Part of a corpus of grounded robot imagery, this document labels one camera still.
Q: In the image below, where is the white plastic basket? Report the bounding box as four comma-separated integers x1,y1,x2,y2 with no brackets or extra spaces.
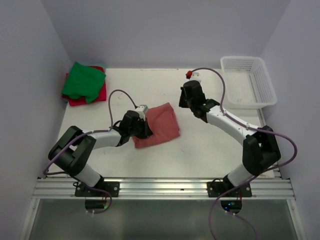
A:
220,56,277,110

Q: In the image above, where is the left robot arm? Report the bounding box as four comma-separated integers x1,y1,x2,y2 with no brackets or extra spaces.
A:
48,105,153,198

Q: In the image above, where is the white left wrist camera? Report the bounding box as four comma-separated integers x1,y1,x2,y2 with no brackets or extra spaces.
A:
134,104,149,120

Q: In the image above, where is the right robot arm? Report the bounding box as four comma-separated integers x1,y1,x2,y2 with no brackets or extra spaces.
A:
179,80,281,197

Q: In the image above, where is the green folded t shirt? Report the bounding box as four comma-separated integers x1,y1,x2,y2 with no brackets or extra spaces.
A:
61,61,106,104

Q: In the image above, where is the aluminium mounting rail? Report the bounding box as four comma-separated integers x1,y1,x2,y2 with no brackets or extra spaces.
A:
32,177,295,200

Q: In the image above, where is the salmon pink t shirt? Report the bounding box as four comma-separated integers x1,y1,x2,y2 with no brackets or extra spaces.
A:
132,102,180,149

